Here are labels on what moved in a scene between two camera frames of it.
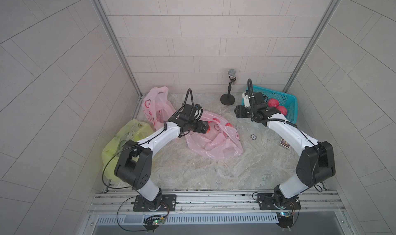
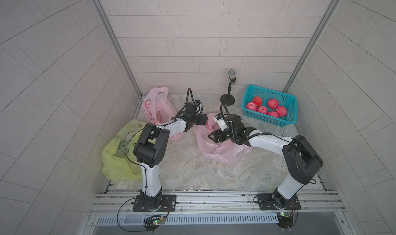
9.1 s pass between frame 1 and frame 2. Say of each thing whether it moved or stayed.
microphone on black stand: stayed
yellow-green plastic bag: stayed
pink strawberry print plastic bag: stayed
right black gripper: moved
